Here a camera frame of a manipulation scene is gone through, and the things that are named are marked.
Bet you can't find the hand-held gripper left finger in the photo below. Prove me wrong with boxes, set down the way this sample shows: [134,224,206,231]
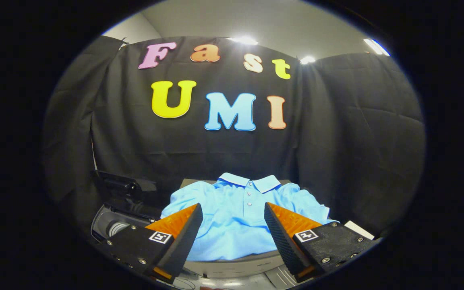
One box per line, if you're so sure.
[96,203,203,285]

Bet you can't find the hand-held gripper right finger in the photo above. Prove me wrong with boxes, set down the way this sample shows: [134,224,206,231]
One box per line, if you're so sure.
[264,202,377,282]

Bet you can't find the light blue polo shirt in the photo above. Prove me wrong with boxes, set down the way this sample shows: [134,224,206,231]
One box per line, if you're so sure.
[160,172,340,261]

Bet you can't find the dark washing machine lid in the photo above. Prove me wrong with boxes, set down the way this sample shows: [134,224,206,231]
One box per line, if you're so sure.
[93,170,159,220]

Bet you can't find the beige cabinet with black top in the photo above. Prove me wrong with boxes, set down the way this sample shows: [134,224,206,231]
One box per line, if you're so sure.
[179,178,294,279]

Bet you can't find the white flat board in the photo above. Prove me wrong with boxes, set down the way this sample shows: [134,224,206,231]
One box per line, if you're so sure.
[344,220,375,240]

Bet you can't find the ceiling light panel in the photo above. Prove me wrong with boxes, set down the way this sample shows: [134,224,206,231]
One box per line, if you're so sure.
[229,36,259,46]

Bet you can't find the long ceiling light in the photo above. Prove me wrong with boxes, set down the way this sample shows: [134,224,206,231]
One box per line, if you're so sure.
[363,38,390,57]

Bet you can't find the black floor cables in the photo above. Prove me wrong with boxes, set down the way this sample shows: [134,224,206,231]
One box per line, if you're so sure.
[172,276,201,290]

